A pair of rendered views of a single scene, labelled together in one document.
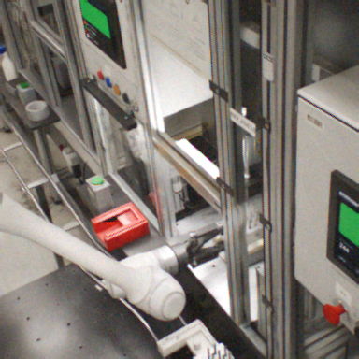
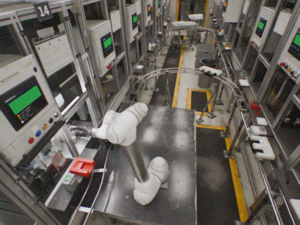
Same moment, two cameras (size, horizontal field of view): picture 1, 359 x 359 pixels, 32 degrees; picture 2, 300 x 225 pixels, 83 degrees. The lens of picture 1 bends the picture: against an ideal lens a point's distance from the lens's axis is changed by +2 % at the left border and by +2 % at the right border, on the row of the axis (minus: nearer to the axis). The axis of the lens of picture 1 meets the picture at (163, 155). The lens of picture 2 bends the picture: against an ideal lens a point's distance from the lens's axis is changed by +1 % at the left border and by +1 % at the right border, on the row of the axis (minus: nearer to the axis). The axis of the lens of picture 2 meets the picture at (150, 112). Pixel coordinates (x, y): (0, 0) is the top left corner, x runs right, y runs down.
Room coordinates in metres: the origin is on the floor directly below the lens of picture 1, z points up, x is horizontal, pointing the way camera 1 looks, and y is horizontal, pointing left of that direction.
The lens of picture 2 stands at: (1.90, 1.14, 2.15)
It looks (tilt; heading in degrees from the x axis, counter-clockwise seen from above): 38 degrees down; 217
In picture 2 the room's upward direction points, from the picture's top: 2 degrees counter-clockwise
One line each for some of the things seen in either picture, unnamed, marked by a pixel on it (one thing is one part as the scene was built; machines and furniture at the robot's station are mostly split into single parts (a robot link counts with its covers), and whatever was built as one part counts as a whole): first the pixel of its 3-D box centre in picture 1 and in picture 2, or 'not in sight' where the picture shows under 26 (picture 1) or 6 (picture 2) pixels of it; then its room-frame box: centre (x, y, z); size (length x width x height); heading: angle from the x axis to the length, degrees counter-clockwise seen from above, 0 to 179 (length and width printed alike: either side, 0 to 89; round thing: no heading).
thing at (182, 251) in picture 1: (185, 252); (89, 132); (1.34, -0.03, 1.02); 0.09 x 0.07 x 0.08; 115
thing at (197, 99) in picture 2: not in sight; (199, 101); (-1.18, 0.14, 0.01); 1.00 x 0.55 x 0.01; 25
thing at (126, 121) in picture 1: (107, 99); (44, 139); (1.71, 0.15, 1.37); 0.36 x 0.04 x 0.04; 25
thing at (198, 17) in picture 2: not in sight; (194, 27); (-5.36, -1.97, 0.48); 0.84 x 0.58 x 0.97; 33
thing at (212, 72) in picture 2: not in sight; (210, 72); (-0.90, 0.32, 0.84); 0.37 x 0.14 x 0.10; 83
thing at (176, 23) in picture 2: not in sight; (183, 35); (-4.03, -1.80, 0.48); 0.88 x 0.56 x 0.96; 133
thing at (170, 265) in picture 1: (164, 262); (95, 132); (1.31, 0.04, 1.02); 0.09 x 0.06 x 0.09; 25
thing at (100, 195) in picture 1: (102, 193); (69, 182); (1.73, 0.24, 0.97); 0.08 x 0.08 x 0.12; 25
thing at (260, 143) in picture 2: not in sight; (258, 143); (0.38, 1.31, 0.84); 0.37 x 0.14 x 0.10; 25
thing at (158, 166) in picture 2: not in sight; (158, 168); (1.19, 0.67, 0.85); 0.18 x 0.16 x 0.22; 6
